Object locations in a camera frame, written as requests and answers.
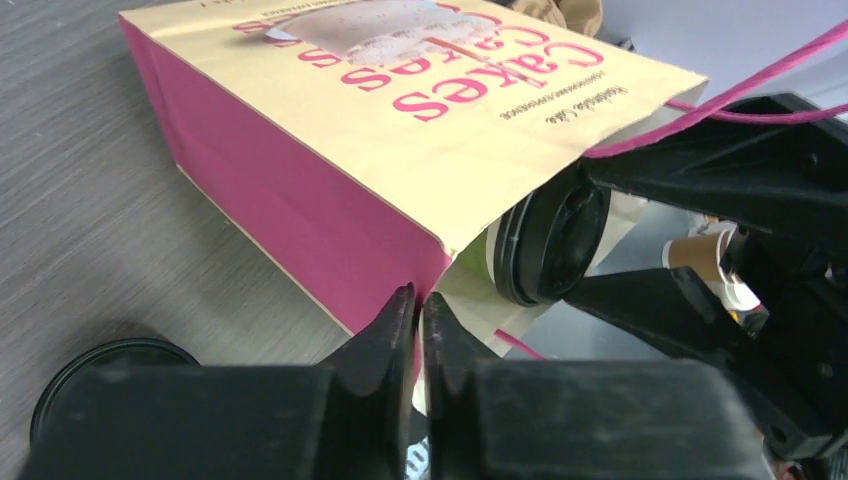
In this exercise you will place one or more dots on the stack of brown discs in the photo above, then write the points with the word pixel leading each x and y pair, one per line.
pixel 702 253

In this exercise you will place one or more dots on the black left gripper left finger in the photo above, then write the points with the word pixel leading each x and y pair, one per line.
pixel 346 417

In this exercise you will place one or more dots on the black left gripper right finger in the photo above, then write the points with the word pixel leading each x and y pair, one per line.
pixel 492 418

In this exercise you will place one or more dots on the stack of black lids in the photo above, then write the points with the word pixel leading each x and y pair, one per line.
pixel 111 359

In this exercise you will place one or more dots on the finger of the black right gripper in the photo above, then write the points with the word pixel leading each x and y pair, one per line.
pixel 782 181
pixel 675 312

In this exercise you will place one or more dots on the paper gift bag pink handles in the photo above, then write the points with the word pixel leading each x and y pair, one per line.
pixel 363 145

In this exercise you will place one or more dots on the brown pulp cup carrier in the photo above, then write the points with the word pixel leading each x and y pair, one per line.
pixel 584 17

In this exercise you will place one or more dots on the black coffee cup lid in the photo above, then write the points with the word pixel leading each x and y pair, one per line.
pixel 543 246

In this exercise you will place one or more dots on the green paper cup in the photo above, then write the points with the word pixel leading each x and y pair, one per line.
pixel 478 258

